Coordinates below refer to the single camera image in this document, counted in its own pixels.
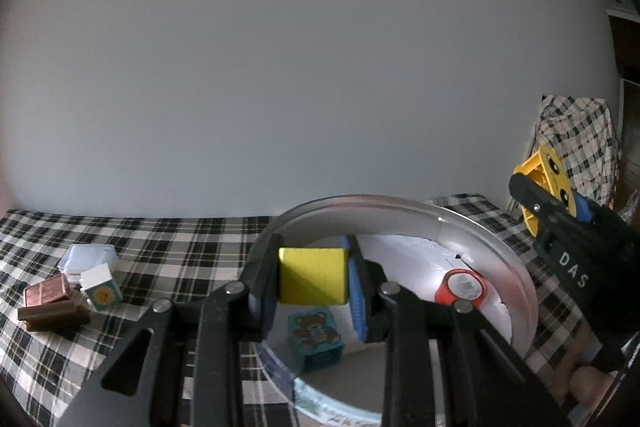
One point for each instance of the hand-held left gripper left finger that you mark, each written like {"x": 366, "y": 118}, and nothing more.
{"x": 265, "y": 277}

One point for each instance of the draped plaid cloth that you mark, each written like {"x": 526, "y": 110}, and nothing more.
{"x": 575, "y": 132}

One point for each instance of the teal bear block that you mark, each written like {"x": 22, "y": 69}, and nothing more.
{"x": 315, "y": 337}

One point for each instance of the dark brown block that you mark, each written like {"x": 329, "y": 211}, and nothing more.
{"x": 55, "y": 318}

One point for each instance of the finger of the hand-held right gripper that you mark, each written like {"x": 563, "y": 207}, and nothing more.
{"x": 584, "y": 208}
{"x": 530, "y": 197}

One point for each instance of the red round container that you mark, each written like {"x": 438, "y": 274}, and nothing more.
{"x": 462, "y": 287}

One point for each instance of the yellow toy with eyes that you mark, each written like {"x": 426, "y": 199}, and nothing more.
{"x": 552, "y": 164}

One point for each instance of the copper brown block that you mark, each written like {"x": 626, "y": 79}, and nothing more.
{"x": 47, "y": 292}

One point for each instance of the yellow cube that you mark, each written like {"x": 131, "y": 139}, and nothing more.
{"x": 312, "y": 274}

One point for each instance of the white paper liner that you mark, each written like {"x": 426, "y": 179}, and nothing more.
{"x": 410, "y": 257}

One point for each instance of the white cube with sun print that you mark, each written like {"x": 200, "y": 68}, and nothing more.
{"x": 102, "y": 289}

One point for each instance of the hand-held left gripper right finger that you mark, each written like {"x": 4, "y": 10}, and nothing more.
{"x": 356, "y": 292}

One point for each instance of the clear plastic box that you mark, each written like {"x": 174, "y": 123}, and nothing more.
{"x": 87, "y": 259}

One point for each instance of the person's right hand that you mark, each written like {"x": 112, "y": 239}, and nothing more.
{"x": 592, "y": 384}

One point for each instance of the round metal tin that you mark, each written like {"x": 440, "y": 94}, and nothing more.
{"x": 400, "y": 217}

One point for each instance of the dark wooden furniture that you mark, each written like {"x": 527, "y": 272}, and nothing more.
{"x": 627, "y": 52}

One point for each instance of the plaid tablecloth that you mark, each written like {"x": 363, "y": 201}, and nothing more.
{"x": 175, "y": 237}

